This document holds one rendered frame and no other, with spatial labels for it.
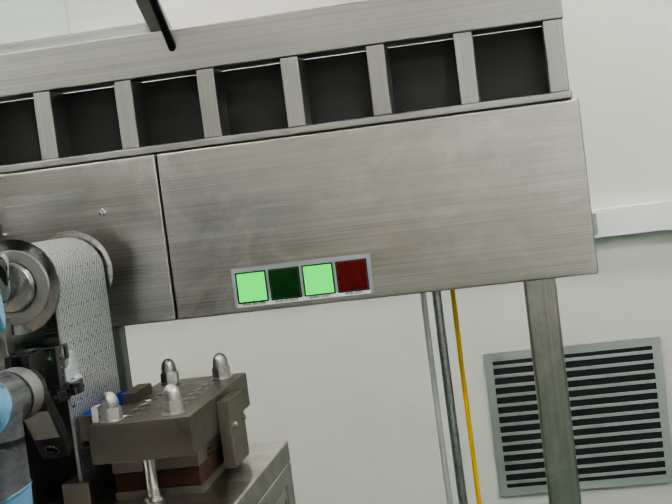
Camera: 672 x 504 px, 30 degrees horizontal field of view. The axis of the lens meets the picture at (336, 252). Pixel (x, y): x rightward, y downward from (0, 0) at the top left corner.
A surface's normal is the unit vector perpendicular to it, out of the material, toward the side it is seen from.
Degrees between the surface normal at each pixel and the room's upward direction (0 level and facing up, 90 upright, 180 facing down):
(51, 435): 123
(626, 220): 90
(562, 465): 90
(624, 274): 90
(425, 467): 90
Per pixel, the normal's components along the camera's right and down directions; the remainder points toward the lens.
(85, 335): 0.98, -0.11
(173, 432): -0.14, 0.07
